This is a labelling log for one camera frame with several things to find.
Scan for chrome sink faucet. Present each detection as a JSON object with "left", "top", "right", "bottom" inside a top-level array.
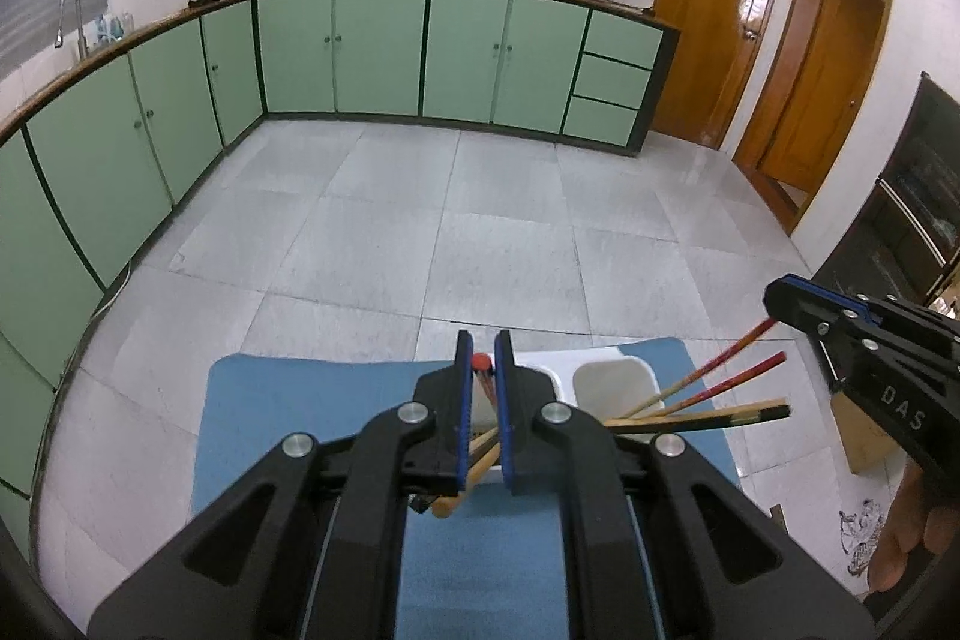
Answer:
[{"left": 55, "top": 0, "right": 90, "bottom": 61}]

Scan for white plastic utensil holder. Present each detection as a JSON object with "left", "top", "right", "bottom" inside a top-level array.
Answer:
[{"left": 516, "top": 350, "right": 666, "bottom": 432}]

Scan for dish soap bottles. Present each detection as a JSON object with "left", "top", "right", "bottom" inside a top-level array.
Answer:
[{"left": 92, "top": 11, "right": 137, "bottom": 43}]

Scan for dark wooden chopstick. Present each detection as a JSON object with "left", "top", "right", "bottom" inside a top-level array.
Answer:
[{"left": 606, "top": 406, "right": 791, "bottom": 437}]

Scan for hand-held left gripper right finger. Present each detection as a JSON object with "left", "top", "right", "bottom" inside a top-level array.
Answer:
[{"left": 495, "top": 331, "right": 877, "bottom": 640}]

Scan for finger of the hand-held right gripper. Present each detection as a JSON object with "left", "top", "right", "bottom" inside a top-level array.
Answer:
[
  {"left": 784, "top": 276, "right": 876, "bottom": 323},
  {"left": 763, "top": 275, "right": 876, "bottom": 342}
]

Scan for red capped wooden chopstick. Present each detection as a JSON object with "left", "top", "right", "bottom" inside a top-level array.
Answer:
[{"left": 430, "top": 350, "right": 497, "bottom": 520}]

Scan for closed wooden door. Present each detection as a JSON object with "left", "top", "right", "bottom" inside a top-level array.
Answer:
[{"left": 649, "top": 0, "right": 791, "bottom": 151}]

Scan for black glass cabinet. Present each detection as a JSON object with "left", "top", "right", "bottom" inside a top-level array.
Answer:
[{"left": 812, "top": 71, "right": 960, "bottom": 313}]

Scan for green lower kitchen cabinets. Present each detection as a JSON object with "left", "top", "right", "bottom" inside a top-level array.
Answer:
[{"left": 0, "top": 0, "right": 682, "bottom": 540}]

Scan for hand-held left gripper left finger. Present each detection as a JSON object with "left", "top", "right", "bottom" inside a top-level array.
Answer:
[{"left": 88, "top": 331, "right": 472, "bottom": 640}]

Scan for wooden door with frame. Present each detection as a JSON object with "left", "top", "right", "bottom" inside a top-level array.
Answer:
[{"left": 733, "top": 0, "right": 900, "bottom": 238}]

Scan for cardboard box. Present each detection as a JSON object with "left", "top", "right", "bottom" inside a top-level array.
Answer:
[{"left": 831, "top": 383, "right": 902, "bottom": 477}]

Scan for person's right hand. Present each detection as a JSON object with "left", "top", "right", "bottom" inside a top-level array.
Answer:
[{"left": 868, "top": 458, "right": 959, "bottom": 600}]

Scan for blue mat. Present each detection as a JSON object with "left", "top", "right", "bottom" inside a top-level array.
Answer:
[{"left": 190, "top": 335, "right": 745, "bottom": 640}]

